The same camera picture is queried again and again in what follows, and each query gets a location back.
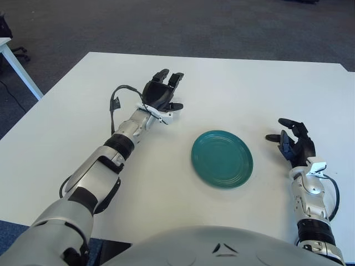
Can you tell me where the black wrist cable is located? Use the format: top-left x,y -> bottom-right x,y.
318,174 -> 341,222
109,85 -> 145,136

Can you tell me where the white side table with leg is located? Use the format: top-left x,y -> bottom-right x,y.
0,37 -> 44,100

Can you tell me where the black office chair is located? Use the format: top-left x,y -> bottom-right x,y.
0,12 -> 13,39

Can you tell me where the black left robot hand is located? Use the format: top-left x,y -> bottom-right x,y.
141,69 -> 185,113

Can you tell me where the teal round plate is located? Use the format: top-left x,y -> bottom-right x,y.
190,130 -> 254,190

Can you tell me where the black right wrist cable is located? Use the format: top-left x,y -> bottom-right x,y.
318,174 -> 341,222

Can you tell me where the grey robot torso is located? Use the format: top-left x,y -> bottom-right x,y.
121,226 -> 344,266

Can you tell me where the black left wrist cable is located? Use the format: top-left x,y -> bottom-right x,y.
109,85 -> 145,136

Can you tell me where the thin black floor cable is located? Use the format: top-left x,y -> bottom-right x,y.
0,80 -> 28,113

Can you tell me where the black office chair base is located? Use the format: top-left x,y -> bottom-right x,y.
11,47 -> 31,63

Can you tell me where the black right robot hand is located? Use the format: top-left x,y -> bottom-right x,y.
265,118 -> 317,168

